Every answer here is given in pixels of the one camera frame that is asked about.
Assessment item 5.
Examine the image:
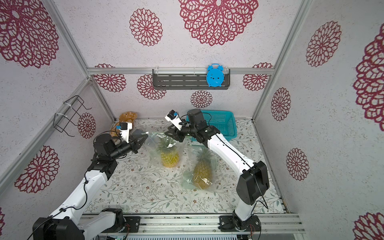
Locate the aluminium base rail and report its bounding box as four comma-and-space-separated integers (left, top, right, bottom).
96, 214, 309, 240

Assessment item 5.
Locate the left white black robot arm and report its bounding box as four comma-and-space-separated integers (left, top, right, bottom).
29, 132, 148, 240

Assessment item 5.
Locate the brownish pineapple in bag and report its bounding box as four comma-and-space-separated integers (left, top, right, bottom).
193, 149, 213, 190

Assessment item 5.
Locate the black wire wall rack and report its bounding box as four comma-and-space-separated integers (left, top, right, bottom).
53, 95, 92, 138

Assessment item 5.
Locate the clear zip-top bag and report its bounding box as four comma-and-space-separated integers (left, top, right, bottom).
145, 132, 186, 168
181, 145, 219, 192

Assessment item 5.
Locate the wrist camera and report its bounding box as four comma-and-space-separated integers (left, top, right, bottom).
116, 122, 133, 143
165, 110, 183, 131

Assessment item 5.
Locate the brown plush teddy bear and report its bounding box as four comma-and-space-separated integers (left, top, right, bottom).
110, 111, 138, 137

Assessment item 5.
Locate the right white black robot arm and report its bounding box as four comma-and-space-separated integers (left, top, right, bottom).
165, 109, 270, 232

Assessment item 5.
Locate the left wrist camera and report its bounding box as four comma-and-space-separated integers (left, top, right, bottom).
116, 122, 133, 143

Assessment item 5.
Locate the blue alarm clock toy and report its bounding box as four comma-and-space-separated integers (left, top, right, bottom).
206, 64, 225, 87

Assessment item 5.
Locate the teal plastic basket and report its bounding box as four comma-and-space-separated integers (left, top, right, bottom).
199, 110, 237, 141

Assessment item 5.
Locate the grey wall shelf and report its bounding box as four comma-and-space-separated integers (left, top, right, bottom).
152, 69, 231, 90

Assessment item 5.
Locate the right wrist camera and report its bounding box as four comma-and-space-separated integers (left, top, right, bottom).
165, 110, 183, 131

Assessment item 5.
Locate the yellow pineapple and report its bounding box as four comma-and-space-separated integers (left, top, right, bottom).
157, 136, 180, 168

